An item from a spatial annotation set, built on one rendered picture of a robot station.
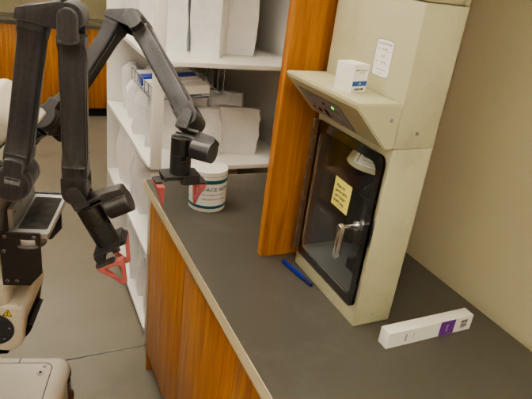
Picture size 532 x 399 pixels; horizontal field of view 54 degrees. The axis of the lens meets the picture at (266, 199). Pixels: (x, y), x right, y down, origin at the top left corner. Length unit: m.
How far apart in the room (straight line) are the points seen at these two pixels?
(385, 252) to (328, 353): 0.27
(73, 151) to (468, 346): 1.05
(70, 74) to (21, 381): 1.30
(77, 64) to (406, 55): 0.68
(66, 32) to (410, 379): 1.03
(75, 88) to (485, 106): 1.05
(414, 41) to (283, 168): 0.55
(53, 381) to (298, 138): 1.27
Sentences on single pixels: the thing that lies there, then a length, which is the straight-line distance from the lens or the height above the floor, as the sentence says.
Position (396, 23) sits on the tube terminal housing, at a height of 1.66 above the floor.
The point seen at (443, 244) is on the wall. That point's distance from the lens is 1.70.
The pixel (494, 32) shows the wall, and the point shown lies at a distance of 1.58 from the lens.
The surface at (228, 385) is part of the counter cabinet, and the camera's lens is 1.47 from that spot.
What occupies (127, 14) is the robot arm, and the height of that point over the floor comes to 1.56.
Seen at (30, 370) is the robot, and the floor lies 0.28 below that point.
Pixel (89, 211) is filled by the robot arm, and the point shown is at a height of 1.17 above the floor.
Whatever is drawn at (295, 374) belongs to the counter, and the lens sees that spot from 1.20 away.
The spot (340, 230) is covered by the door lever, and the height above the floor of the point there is 1.20.
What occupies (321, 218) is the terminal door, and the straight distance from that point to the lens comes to 1.40.
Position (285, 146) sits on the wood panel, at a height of 1.29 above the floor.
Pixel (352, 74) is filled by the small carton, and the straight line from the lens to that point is 1.16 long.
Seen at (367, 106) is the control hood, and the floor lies 1.51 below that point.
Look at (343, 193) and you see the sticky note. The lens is 1.30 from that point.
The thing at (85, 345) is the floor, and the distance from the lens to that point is 2.72.
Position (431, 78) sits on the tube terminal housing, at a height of 1.57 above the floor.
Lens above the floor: 1.73
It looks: 24 degrees down
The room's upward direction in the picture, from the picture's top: 8 degrees clockwise
